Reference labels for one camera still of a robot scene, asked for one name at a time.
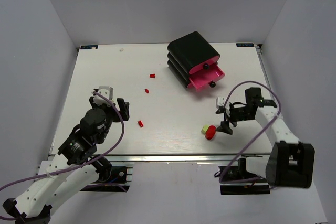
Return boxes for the red round lego block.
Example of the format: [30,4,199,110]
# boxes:
[205,125,216,140]

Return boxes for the pale yellow small lego brick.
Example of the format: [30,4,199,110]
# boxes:
[201,125,209,134]

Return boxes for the red sloped lego piece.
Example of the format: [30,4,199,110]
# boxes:
[138,121,144,128]

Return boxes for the pink drawer with black knob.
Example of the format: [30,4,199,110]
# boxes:
[188,56,220,75]

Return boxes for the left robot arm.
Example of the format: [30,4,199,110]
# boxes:
[3,93,130,223]

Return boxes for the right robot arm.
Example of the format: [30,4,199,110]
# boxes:
[216,87,315,188]

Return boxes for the black drawer cabinet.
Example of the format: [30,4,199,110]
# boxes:
[167,31,220,88]

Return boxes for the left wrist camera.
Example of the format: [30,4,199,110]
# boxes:
[92,86,113,106]

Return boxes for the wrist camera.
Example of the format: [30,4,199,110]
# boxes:
[215,97,226,114]
[92,86,113,106]

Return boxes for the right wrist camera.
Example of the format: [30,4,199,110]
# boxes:
[215,97,226,114]

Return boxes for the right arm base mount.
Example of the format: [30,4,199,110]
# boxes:
[219,157,271,196]

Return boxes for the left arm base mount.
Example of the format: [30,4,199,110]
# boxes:
[81,157,132,193]

